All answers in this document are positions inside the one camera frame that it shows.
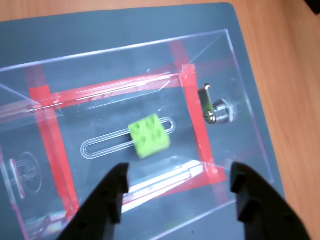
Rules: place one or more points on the red tape strip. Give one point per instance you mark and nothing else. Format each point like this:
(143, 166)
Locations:
(53, 140)
(197, 120)
(190, 187)

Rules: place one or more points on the green lego block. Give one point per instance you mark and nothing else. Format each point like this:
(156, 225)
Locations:
(150, 136)

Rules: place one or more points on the grey table mat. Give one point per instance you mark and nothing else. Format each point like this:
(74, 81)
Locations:
(75, 30)

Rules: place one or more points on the black unidentified object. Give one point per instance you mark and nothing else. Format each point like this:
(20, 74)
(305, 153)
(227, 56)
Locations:
(315, 5)

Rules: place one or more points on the silver cam lock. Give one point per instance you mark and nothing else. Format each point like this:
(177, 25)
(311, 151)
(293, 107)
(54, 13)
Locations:
(220, 112)

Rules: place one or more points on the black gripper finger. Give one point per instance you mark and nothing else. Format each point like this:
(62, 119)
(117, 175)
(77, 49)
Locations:
(270, 215)
(95, 215)

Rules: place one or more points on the transparent acrylic box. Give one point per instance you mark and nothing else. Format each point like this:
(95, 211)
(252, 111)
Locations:
(112, 62)

